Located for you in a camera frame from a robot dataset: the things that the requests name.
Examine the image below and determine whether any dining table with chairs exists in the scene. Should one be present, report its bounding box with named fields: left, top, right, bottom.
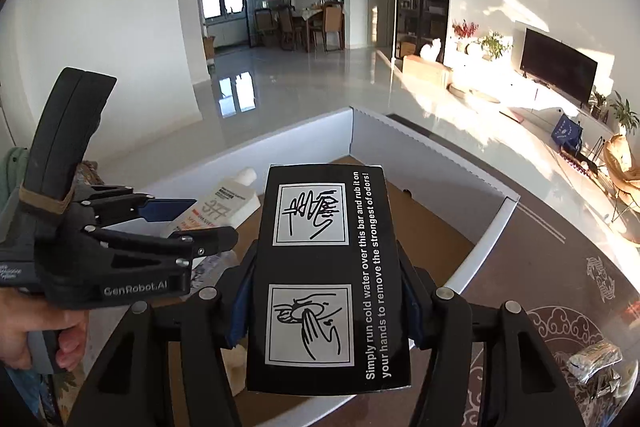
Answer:
left=252, top=2, right=346, bottom=52

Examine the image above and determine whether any bushy green potted plant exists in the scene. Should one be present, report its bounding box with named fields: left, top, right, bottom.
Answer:
left=477, top=31, right=513, bottom=60

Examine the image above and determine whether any orange lounge chair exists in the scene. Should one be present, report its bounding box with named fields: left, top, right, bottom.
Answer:
left=602, top=134, right=640, bottom=223

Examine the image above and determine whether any black television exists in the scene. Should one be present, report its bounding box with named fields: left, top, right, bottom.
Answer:
left=520, top=28, right=598, bottom=108

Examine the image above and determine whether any person's left hand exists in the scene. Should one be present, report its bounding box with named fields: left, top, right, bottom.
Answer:
left=0, top=292, right=91, bottom=373

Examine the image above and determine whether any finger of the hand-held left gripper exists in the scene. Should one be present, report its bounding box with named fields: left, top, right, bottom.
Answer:
left=82, top=187, right=198, bottom=228
left=85, top=224, right=238, bottom=269

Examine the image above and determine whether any bunch of metal hair clips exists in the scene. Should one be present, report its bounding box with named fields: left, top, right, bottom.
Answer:
left=575, top=367, right=626, bottom=413

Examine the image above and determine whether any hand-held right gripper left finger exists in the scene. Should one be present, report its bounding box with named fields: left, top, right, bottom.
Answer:
left=67, top=239, right=261, bottom=427

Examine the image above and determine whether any broad-leaf green potted plant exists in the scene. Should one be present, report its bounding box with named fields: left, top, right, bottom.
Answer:
left=609, top=91, right=640, bottom=135

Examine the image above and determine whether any green cloth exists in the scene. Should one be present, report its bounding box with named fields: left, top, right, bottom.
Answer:
left=0, top=147, right=31, bottom=210

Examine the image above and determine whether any red flower plant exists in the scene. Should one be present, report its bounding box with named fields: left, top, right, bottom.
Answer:
left=451, top=19, right=480, bottom=52

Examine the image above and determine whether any blue tote bag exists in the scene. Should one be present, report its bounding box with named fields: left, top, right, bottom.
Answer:
left=550, top=114, right=585, bottom=152

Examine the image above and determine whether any white sunscreen tube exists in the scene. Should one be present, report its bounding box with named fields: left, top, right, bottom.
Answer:
left=160, top=169, right=262, bottom=238

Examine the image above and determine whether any patterned cushion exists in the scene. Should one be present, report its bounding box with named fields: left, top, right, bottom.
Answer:
left=40, top=367, right=81, bottom=427

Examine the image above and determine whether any brown cardboard box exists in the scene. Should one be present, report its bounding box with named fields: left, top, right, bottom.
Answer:
left=402, top=54, right=451, bottom=88

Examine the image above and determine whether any white television cabinet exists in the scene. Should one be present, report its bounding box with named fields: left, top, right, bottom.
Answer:
left=450, top=57, right=616, bottom=168

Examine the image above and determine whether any white cardboard box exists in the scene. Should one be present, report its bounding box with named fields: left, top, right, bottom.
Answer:
left=87, top=106, right=521, bottom=427

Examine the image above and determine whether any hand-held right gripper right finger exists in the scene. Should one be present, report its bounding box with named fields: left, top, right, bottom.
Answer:
left=397, top=242, right=586, bottom=427

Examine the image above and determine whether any white cat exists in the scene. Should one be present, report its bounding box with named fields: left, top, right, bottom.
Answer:
left=419, top=38, right=442, bottom=62

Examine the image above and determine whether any black printed box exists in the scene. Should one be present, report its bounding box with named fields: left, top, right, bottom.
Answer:
left=245, top=163, right=413, bottom=398

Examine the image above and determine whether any bag of cotton swabs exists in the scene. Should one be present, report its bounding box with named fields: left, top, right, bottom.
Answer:
left=567, top=341, right=623, bottom=383

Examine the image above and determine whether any purple floor mat with toys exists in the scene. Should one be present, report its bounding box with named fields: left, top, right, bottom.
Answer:
left=560, top=147, right=601, bottom=172

